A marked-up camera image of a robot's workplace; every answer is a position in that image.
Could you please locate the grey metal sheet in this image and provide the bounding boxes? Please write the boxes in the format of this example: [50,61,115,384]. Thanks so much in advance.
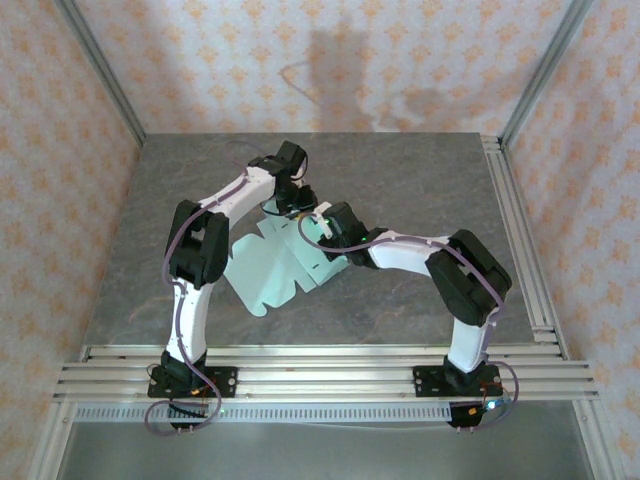
[59,422,596,480]

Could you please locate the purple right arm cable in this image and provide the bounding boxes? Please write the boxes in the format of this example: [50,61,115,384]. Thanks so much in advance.
[297,213,522,435]

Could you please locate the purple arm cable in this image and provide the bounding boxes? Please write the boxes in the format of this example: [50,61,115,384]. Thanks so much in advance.
[144,141,281,437]
[297,213,522,435]

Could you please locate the slotted grey cable duct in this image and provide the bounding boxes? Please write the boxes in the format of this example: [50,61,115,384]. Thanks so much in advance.
[74,403,454,424]

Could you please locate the aluminium rail beam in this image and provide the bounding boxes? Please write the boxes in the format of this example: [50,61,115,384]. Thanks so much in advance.
[52,343,600,404]

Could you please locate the teal paper box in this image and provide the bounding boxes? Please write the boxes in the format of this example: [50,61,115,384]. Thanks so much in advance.
[222,218,350,319]

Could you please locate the aluminium frame post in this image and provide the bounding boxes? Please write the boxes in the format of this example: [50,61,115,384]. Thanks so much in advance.
[53,0,147,147]
[498,0,595,147]

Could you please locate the short aluminium frame leg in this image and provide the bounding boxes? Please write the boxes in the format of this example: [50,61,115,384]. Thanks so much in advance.
[572,399,621,480]
[30,399,76,480]

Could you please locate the black electronics module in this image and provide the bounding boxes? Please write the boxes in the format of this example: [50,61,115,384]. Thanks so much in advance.
[448,399,504,432]

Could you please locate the aluminium side rail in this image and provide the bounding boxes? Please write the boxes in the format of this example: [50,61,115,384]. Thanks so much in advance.
[481,134,570,361]

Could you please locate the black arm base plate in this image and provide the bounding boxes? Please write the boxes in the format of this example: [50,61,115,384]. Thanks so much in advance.
[412,364,503,399]
[148,365,238,400]

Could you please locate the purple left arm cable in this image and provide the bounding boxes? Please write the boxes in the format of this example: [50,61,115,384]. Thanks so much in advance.
[144,141,281,437]

